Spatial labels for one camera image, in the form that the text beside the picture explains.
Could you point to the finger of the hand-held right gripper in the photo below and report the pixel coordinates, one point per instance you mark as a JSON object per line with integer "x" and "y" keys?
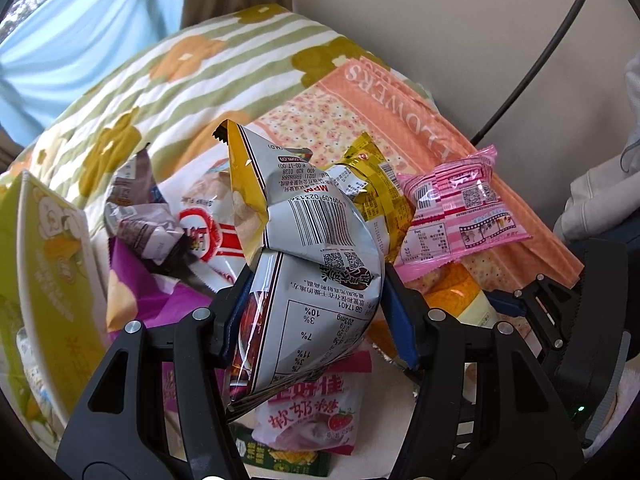
{"x": 502, "y": 303}

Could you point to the red white snack bag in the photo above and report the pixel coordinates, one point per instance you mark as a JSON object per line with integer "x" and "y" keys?
{"x": 210, "y": 240}

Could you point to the light blue cloth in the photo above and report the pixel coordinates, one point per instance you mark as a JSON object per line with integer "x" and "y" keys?
{"x": 75, "y": 50}

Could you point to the pink striped snack packet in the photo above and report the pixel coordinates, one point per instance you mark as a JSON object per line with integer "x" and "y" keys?
{"x": 450, "y": 220}

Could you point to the purple snack bag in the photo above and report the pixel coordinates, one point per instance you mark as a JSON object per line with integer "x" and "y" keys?
{"x": 165, "y": 305}

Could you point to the orange yellow snack packet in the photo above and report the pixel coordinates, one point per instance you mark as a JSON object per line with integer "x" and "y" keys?
{"x": 460, "y": 295}

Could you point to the pink strawberry candy bag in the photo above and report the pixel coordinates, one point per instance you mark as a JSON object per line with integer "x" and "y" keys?
{"x": 310, "y": 410}

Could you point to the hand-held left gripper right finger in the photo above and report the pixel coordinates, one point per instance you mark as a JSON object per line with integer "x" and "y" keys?
{"x": 400, "y": 320}

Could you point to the silver yellow chip bag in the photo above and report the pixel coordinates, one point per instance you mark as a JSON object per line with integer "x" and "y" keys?
{"x": 310, "y": 240}

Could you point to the green striped flower blanket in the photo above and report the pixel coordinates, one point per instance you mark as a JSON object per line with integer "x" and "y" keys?
{"x": 150, "y": 90}

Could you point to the white garment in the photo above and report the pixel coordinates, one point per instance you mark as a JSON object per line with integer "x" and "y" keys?
{"x": 600, "y": 195}

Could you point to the crumpled purple grey packet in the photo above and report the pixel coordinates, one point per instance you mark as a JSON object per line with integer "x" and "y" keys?
{"x": 145, "y": 230}

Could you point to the green yellow cardboard box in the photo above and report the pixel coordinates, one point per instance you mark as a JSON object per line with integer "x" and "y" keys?
{"x": 55, "y": 270}

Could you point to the green snack packet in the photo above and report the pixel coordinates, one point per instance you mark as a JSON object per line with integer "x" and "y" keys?
{"x": 280, "y": 460}

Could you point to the orange floral towel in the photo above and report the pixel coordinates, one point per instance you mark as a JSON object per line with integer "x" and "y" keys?
{"x": 380, "y": 105}

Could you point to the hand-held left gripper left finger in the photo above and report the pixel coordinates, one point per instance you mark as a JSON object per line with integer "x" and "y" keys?
{"x": 241, "y": 305}

